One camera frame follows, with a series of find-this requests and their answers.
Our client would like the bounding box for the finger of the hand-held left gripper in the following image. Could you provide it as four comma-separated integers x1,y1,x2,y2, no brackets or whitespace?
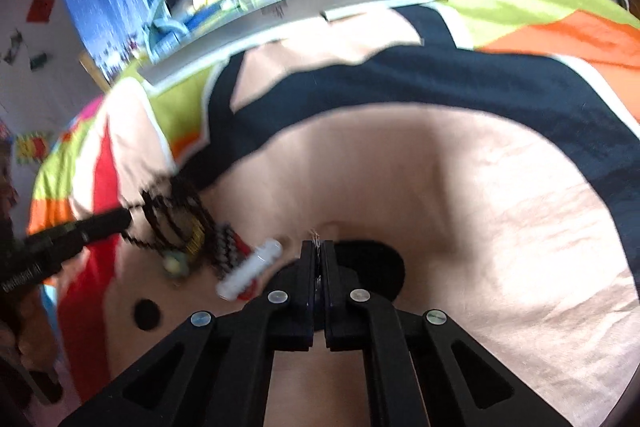
26,207,134,254

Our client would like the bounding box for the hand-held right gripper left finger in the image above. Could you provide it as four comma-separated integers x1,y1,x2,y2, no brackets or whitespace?
57,239,317,427

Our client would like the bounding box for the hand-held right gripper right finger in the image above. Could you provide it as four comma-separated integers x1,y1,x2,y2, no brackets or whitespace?
320,239,576,427

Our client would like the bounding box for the black beaded necklace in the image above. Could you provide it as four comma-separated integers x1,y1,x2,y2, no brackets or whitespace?
124,176,236,279

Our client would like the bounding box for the grey framed tray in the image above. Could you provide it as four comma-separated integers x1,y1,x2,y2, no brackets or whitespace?
137,0,448,88

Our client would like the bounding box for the pale green bead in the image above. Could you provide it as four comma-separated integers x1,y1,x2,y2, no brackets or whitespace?
164,253,190,279

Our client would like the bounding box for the printed blanket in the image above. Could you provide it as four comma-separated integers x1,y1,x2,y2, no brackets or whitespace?
27,0,640,427

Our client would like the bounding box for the black white zigzag bracelet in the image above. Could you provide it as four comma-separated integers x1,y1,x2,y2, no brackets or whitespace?
212,222,251,280

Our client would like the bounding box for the colourful wall sticker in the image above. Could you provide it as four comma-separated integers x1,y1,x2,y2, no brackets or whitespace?
15,132,53,165

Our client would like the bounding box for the red wall sticker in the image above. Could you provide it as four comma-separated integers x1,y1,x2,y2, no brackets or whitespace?
27,0,55,24

